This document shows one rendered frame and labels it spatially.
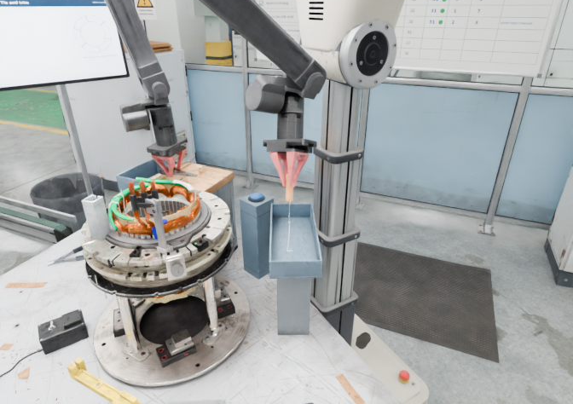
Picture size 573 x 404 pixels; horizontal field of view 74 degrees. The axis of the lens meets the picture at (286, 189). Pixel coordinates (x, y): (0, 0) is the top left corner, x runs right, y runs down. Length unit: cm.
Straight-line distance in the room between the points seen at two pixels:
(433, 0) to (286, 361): 234
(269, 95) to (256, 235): 47
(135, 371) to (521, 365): 178
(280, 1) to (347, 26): 217
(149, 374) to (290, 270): 39
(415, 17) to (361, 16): 191
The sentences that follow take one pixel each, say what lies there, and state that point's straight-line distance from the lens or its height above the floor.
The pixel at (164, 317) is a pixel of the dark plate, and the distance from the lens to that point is 111.
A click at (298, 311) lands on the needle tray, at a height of 86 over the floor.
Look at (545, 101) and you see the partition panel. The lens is 292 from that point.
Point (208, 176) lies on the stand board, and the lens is 116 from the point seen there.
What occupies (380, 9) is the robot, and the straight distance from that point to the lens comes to 91.
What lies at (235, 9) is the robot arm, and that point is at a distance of 66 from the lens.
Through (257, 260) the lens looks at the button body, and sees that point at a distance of 114.
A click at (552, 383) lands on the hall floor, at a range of 225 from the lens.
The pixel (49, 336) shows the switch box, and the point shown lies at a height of 83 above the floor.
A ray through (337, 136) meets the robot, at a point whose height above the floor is 122.
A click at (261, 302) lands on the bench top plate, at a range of 111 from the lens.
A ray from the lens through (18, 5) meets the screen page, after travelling 186.
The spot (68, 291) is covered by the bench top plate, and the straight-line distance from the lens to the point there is 131.
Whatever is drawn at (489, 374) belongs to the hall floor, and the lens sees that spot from 215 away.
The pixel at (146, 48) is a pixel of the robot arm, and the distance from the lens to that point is 103.
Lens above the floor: 153
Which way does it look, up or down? 26 degrees down
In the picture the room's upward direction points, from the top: straight up
